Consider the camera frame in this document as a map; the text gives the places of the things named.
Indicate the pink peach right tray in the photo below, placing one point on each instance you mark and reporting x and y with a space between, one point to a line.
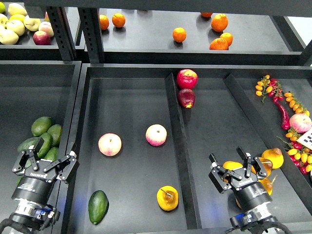
300 122

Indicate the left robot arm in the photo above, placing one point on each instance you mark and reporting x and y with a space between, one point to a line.
29 218

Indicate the black perforated upright post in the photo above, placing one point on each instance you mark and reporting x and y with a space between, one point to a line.
62 32

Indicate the upper cherry tomato bunch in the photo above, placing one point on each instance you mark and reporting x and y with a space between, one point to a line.
269 87

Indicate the orange lower right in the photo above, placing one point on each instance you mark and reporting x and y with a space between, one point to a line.
219 44

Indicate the red chili pepper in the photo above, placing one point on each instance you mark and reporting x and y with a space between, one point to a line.
285 120

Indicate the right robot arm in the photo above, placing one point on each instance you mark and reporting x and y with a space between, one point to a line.
256 221

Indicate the black upper left shelf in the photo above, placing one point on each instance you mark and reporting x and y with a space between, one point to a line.
25 49

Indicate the green avocado left pile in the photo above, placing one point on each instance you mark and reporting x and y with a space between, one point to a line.
27 143

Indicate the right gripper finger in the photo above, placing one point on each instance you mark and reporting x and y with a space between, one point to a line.
218 173
250 162

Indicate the black tray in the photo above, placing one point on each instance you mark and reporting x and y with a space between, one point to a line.
29 90
125 100

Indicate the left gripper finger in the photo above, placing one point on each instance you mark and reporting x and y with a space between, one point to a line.
65 167
29 154

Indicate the red apple upper shelf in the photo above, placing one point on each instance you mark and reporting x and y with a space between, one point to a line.
41 38

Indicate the black middle tray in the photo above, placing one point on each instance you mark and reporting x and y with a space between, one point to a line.
125 100

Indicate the pink apple left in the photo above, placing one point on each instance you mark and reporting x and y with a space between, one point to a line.
109 144

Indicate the pale yellow pear bottom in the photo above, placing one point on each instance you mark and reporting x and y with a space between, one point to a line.
8 37

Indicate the dark red apple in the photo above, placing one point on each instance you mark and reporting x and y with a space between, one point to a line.
186 98

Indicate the checkered marker card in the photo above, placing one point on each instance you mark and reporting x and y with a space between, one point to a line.
306 139

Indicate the pale peach upper shelf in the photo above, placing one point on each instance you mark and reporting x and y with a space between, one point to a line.
46 27

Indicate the black left tray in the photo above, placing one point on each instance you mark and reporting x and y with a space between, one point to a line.
29 90

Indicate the lower cherry tomato bunch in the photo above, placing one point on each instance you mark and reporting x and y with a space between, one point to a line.
299 154

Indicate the pale yellow apple middle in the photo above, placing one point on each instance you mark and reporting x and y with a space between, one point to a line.
17 26

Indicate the green avocado centre pile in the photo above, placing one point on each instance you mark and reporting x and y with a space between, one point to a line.
48 140

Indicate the green avocado pile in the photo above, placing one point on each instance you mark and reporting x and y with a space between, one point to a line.
48 140
27 143

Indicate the bright red apple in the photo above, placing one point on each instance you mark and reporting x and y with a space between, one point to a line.
187 79

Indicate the orange right small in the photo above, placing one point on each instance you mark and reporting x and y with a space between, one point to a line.
228 37

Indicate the pink apple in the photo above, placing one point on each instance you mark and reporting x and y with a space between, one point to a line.
109 144
156 135

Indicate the cherry tomato bunch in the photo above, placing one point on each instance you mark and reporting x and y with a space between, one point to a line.
269 87
299 154

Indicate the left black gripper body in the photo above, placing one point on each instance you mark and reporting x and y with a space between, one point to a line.
35 186

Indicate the pink apple centre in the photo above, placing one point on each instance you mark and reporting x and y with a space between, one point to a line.
156 135

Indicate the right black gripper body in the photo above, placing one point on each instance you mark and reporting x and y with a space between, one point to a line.
249 192

